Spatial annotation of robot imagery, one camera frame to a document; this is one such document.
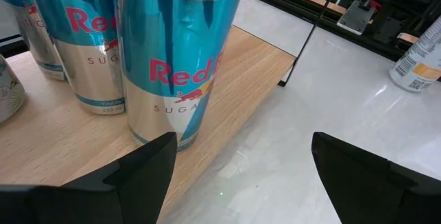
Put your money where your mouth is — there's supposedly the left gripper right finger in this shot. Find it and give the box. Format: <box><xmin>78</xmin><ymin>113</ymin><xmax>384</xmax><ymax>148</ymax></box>
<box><xmin>311</xmin><ymin>132</ymin><xmax>441</xmax><ymax>224</ymax></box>

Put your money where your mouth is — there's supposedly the white metal bracket plate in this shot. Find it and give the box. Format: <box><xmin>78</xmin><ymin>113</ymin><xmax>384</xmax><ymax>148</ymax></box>
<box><xmin>336</xmin><ymin>0</ymin><xmax>376</xmax><ymax>36</ymax></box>

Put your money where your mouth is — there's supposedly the wooden shelf black metal frame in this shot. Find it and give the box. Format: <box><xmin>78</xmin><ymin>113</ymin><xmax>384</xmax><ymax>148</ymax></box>
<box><xmin>0</xmin><ymin>0</ymin><xmax>340</xmax><ymax>224</ymax></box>

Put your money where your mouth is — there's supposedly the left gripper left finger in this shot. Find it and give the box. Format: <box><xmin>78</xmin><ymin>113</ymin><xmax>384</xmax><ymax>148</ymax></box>
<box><xmin>0</xmin><ymin>132</ymin><xmax>178</xmax><ymax>224</ymax></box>

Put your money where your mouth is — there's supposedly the blue silver Red Bull can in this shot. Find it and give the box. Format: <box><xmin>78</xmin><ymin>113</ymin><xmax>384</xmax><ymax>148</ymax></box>
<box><xmin>116</xmin><ymin>0</ymin><xmax>242</xmax><ymax>153</ymax></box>
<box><xmin>25</xmin><ymin>0</ymin><xmax>127</xmax><ymax>116</ymax></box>
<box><xmin>0</xmin><ymin>0</ymin><xmax>68</xmax><ymax>82</ymax></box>

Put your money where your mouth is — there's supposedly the white spray bottle black cap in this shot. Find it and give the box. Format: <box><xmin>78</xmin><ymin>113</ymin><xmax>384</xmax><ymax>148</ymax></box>
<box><xmin>389</xmin><ymin>15</ymin><xmax>441</xmax><ymax>93</ymax></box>

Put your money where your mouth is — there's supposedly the black metal table frame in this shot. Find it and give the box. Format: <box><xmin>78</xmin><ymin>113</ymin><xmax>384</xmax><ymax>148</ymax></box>
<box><xmin>254</xmin><ymin>0</ymin><xmax>441</xmax><ymax>63</ymax></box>

